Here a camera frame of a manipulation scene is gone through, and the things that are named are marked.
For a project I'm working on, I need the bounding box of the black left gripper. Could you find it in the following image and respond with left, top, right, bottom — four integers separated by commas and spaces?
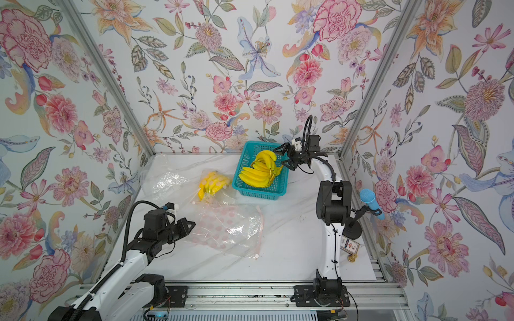
158, 217, 198, 246

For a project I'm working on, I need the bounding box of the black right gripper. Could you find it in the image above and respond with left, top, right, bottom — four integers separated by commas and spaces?
274, 144, 310, 170

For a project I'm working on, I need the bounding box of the yellow banana bunch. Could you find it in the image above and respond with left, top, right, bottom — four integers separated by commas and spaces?
238, 167, 276, 189
198, 171, 231, 201

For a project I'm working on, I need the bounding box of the pink dotted zip bag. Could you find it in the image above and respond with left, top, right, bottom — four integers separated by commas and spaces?
183, 204, 264, 259

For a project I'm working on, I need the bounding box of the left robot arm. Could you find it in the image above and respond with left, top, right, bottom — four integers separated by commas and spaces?
48, 200, 196, 320

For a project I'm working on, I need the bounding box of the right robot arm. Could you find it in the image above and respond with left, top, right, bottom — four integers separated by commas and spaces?
274, 116, 351, 308

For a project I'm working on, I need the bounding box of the teal plastic basket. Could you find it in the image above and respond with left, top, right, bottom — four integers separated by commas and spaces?
232, 141, 289, 201

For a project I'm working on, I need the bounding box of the blue microphone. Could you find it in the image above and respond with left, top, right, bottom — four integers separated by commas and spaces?
343, 189, 385, 240

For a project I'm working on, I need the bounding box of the small printed card box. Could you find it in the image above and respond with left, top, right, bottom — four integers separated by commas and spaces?
341, 235, 360, 255

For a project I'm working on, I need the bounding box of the small brass knob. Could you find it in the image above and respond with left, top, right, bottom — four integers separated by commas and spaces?
347, 254, 358, 263

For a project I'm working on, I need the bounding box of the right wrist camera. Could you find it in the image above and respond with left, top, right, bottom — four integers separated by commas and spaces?
292, 137, 303, 152

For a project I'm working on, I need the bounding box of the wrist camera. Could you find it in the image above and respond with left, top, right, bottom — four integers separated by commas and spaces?
292, 137, 303, 152
163, 202, 179, 213

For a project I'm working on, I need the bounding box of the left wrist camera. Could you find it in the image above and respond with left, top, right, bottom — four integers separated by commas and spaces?
163, 202, 179, 213

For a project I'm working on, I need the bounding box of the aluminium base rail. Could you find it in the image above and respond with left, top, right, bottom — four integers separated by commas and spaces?
125, 282, 413, 320

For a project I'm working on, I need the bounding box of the aluminium corner post right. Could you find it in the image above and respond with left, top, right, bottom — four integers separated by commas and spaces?
339, 0, 423, 160

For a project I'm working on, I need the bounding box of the aluminium corner post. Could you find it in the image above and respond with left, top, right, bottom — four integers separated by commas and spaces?
339, 0, 423, 160
56, 0, 156, 156

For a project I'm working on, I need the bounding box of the aluminium corner post left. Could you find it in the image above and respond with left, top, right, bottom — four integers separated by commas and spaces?
56, 0, 156, 156

